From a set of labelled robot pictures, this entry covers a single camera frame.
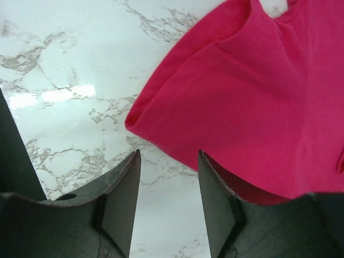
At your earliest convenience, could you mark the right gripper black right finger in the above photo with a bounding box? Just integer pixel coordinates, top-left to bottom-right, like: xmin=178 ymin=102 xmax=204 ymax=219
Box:
xmin=198 ymin=151 xmax=343 ymax=257

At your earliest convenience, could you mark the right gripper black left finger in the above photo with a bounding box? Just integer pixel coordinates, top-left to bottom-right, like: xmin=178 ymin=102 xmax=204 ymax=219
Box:
xmin=1 ymin=150 xmax=141 ymax=257

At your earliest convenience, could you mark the red t shirt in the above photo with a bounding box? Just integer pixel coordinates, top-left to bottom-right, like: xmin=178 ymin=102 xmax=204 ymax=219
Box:
xmin=125 ymin=1 xmax=343 ymax=204

